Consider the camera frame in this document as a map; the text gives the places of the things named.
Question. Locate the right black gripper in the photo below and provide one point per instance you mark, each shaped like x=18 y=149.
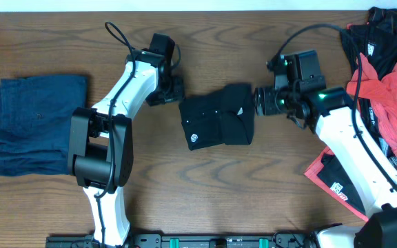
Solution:
x=265 y=101

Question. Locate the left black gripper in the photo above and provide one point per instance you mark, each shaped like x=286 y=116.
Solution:
x=170 y=91

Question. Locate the black t-shirt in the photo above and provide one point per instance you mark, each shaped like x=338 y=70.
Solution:
x=225 y=116

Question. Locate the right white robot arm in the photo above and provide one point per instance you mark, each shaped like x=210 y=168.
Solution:
x=331 y=115

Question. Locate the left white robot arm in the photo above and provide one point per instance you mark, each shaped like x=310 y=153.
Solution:
x=100 y=154

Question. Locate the black patterned garment with orange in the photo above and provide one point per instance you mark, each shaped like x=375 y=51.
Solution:
x=377 y=40

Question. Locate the red and black garment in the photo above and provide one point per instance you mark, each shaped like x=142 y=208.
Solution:
x=377 y=104

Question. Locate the folded blue denim garment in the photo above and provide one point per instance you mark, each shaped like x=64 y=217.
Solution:
x=35 y=115

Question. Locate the black mounting rail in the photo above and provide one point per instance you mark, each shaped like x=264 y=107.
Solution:
x=281 y=239

